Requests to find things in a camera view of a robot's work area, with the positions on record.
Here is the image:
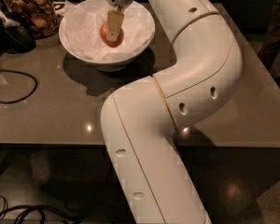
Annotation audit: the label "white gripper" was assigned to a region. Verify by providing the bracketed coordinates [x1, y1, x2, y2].
[106, 0, 133, 42]

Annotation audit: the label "red apple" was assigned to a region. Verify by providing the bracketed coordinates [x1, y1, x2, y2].
[100, 22, 124, 48]

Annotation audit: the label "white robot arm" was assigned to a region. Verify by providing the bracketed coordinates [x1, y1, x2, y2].
[101, 0, 243, 224]

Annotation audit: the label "white ceramic bowl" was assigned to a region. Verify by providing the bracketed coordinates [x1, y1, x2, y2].
[58, 0, 156, 73]

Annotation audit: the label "white paper napkin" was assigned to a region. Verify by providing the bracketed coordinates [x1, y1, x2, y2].
[63, 0, 156, 62]

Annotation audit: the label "glass jar of dried chips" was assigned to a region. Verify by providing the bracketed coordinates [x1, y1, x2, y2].
[4, 0, 59, 38]

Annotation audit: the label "black round device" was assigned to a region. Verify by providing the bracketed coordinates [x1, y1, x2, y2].
[4, 25, 36, 53]

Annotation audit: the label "white spoon handle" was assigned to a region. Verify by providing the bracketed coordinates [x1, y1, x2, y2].
[0, 9, 21, 28]

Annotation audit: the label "black cable on table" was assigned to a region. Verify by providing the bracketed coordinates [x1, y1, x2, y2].
[0, 68, 38, 105]

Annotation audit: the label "black cables on floor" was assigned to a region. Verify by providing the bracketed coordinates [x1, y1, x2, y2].
[0, 193, 85, 224]

